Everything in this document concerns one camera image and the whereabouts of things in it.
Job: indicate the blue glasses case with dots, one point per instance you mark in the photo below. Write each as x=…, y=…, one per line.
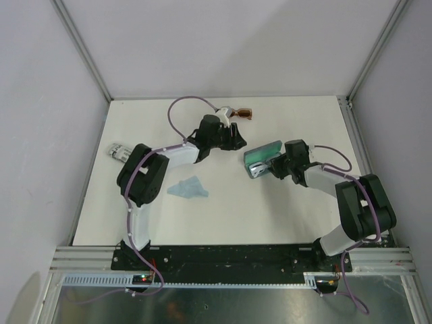
x=261, y=154

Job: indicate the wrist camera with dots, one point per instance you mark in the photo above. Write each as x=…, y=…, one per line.
x=311, y=149
x=224, y=115

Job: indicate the crumpled blue cleaning cloth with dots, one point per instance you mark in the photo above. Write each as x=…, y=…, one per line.
x=189, y=188

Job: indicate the brown sunglasses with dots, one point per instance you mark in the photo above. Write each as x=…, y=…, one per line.
x=243, y=113

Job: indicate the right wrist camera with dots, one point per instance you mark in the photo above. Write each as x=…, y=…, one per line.
x=311, y=149

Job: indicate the aluminium frame rail front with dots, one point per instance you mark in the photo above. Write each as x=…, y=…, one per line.
x=370, y=259

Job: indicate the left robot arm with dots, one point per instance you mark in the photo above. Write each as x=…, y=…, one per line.
x=141, y=178

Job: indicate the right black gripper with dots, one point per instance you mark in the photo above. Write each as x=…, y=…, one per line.
x=276, y=169

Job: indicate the right aluminium corner post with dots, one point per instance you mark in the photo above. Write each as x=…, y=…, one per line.
x=383, y=38

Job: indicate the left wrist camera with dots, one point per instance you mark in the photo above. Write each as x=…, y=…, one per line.
x=224, y=115

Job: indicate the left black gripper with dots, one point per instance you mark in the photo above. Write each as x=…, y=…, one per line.
x=236, y=142

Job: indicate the newspaper print pouch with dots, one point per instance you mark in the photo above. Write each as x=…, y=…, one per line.
x=119, y=152

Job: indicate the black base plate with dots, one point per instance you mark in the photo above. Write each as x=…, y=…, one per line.
x=229, y=264

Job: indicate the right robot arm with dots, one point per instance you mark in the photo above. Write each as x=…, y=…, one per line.
x=363, y=206

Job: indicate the white frame sunglasses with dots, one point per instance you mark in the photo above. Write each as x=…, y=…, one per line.
x=258, y=169

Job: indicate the left aluminium corner post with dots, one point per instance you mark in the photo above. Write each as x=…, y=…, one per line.
x=78, y=42

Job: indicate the aluminium corner post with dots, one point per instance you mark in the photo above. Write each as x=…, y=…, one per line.
x=78, y=42
x=383, y=38

